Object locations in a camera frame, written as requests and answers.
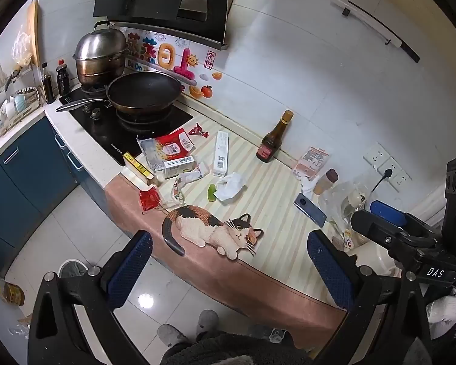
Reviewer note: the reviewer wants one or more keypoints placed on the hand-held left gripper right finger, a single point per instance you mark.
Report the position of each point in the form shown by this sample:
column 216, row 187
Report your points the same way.
column 328, row 270

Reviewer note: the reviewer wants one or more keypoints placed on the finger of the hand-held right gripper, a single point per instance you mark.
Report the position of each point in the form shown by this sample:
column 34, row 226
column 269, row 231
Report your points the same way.
column 380, row 230
column 387, row 210

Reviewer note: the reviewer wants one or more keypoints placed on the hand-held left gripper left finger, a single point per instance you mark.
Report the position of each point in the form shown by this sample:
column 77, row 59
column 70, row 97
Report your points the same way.
column 131, row 270

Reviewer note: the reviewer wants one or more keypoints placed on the white round trash bin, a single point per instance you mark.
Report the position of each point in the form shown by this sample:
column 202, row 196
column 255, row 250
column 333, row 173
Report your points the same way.
column 73, row 268

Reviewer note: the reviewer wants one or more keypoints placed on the pink food package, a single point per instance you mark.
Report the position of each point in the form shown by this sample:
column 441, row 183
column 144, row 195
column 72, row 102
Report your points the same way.
column 311, row 159

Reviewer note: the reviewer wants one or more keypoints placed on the silvery clear food bag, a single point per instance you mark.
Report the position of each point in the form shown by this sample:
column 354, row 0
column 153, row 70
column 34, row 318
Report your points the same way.
column 150, row 152

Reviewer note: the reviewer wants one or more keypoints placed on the red white snack bag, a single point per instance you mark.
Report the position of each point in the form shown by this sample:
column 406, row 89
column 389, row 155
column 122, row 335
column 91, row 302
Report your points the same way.
column 176, row 144

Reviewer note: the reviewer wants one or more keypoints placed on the person's right forearm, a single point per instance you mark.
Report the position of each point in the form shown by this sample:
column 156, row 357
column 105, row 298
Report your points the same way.
column 446, row 313

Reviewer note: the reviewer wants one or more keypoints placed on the white round container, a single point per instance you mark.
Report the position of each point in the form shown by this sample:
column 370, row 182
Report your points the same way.
column 372, row 259

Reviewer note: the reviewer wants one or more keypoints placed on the small printed packet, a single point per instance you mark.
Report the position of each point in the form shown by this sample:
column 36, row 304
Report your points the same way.
column 349, row 241

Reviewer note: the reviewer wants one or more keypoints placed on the black power plug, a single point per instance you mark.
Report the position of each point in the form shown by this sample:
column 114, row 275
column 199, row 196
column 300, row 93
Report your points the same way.
column 387, row 173

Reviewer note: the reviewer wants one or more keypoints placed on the blue smartphone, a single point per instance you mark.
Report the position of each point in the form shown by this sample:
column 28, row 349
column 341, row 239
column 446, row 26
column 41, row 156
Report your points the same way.
column 309, row 210

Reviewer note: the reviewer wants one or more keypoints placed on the brown-capped bottle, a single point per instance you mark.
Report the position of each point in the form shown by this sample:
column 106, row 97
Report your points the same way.
column 325, row 182

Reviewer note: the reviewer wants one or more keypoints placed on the red sauce packet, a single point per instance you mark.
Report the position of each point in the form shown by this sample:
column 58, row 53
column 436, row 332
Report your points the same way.
column 149, row 199

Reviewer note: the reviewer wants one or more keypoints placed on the small white tissue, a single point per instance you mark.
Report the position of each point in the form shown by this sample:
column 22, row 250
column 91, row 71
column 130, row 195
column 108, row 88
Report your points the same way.
column 309, row 185

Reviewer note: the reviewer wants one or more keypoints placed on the patterned white wrapper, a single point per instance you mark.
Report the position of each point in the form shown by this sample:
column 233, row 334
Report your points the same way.
column 174, row 194

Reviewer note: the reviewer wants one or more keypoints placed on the yellow white box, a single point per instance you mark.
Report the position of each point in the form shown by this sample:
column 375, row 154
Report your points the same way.
column 136, row 165

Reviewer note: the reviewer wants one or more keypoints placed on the blue base cabinet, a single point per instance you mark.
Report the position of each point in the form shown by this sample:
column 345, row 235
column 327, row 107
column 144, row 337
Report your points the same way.
column 83, row 175
column 19, row 182

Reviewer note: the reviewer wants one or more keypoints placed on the white plastic wrapper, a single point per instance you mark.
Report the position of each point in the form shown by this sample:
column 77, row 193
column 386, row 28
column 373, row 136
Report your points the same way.
column 192, row 176

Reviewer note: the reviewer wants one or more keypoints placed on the green fruit piece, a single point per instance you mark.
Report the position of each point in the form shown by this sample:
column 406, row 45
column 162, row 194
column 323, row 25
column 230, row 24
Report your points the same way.
column 211, row 193

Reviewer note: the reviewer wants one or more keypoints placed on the small white box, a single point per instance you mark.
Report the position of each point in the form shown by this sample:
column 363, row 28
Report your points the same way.
column 178, row 166

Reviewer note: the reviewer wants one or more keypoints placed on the yellow-capped cooking oil bottle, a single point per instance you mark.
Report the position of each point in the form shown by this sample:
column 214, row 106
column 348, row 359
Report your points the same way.
column 11, row 292

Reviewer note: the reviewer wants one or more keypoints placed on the dark fluffy trousers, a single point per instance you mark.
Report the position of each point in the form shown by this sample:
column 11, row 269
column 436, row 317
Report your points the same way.
column 228, row 351

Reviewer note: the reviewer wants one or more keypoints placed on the crumpled clear plastic bag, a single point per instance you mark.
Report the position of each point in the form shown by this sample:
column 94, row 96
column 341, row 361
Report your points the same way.
column 19, row 330

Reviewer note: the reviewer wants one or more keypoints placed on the crumpled white tissue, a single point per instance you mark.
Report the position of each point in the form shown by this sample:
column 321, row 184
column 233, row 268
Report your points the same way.
column 230, row 187

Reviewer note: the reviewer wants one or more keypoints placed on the brown glass sauce bottle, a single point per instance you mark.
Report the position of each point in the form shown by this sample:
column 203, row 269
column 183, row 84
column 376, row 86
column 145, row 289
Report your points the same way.
column 269, row 146

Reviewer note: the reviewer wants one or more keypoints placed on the black glass gas stove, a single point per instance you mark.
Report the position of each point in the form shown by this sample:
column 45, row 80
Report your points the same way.
column 102, row 133

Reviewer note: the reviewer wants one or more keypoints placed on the long white box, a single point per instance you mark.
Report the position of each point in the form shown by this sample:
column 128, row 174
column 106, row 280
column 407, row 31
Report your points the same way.
column 220, row 154

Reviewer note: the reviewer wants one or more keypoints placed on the red candy wrapper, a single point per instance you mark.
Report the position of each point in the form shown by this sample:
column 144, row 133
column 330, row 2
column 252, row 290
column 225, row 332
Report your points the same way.
column 197, row 130

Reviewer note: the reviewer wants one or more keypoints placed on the black wok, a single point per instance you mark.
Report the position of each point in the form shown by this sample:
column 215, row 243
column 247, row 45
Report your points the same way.
column 144, row 91

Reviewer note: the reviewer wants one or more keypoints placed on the tall dark sauce bottle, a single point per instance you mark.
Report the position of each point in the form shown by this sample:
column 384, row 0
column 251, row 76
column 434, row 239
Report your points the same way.
column 48, row 87

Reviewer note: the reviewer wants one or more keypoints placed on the patterned white bowl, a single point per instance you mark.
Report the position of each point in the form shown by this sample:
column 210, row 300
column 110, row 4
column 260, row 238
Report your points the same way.
column 19, row 102

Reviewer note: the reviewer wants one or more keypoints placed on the red-capped dark sauce bottle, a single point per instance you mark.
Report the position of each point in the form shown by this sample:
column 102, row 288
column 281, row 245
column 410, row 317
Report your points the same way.
column 63, row 80

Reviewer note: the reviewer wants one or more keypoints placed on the metal dish rack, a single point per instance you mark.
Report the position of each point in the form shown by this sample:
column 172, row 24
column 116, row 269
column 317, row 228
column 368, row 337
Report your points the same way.
column 26, row 97

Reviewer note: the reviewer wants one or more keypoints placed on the stainless steel steamer pot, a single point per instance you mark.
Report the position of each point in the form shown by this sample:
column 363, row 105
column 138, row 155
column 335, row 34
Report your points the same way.
column 98, row 51

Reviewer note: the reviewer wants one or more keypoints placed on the hanging clear plastic bag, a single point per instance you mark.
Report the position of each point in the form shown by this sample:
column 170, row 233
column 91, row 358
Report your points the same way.
column 22, row 45

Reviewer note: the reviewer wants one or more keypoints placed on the wooden cutting board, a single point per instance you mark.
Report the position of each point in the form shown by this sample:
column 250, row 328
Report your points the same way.
column 33, row 30

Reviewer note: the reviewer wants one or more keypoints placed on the white wall socket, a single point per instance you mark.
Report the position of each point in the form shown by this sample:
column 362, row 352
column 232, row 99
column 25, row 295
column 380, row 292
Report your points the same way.
column 373, row 154
column 397, row 176

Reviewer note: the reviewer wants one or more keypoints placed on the white wall rail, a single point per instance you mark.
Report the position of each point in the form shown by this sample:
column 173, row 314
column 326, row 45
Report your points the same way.
column 359, row 13

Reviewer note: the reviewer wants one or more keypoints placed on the colourful wall stickers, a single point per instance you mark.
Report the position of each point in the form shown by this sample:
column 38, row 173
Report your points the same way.
column 163, row 55

